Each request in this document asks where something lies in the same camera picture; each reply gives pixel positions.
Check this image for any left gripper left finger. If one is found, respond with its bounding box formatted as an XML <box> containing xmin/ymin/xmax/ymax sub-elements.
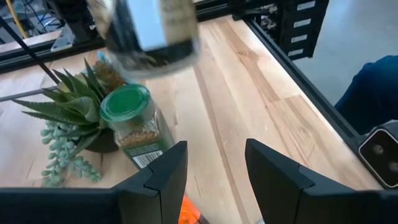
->
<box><xmin>113</xmin><ymin>140</ymin><xmax>189</xmax><ymax>224</ymax></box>

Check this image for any grey metal mounting plate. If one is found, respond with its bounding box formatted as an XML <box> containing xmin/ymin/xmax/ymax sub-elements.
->
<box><xmin>50</xmin><ymin>26</ymin><xmax>76</xmax><ymax>53</ymax></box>

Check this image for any green-lid oregano jar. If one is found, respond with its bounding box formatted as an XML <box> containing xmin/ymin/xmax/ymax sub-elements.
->
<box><xmin>99</xmin><ymin>83</ymin><xmax>175</xmax><ymax>170</ymax></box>

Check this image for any person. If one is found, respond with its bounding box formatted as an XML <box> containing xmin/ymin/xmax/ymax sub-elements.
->
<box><xmin>334</xmin><ymin>55</ymin><xmax>398</xmax><ymax>135</ymax></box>

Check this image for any black labelled drawer cabinet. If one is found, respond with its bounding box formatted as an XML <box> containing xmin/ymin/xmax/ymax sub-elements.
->
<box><xmin>231</xmin><ymin>0</ymin><xmax>330</xmax><ymax>60</ymax></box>

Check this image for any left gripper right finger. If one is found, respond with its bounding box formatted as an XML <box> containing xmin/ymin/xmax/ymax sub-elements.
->
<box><xmin>244</xmin><ymin>138</ymin><xmax>315</xmax><ymax>224</ymax></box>

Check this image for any succulent plant black pot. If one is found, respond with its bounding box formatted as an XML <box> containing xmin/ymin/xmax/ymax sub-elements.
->
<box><xmin>12</xmin><ymin>51</ymin><xmax>127</xmax><ymax>188</ymax></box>

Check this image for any gold-lid sesame jar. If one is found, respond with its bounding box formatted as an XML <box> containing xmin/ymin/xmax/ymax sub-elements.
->
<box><xmin>86</xmin><ymin>0</ymin><xmax>200</xmax><ymax>79</ymax></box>

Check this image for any black table camera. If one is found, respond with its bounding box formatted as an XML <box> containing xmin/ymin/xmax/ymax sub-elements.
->
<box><xmin>357</xmin><ymin>121</ymin><xmax>398</xmax><ymax>190</ymax></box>

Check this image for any yellow cable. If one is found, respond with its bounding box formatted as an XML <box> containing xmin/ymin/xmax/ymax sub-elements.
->
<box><xmin>4</xmin><ymin>0</ymin><xmax>29</xmax><ymax>40</ymax></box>

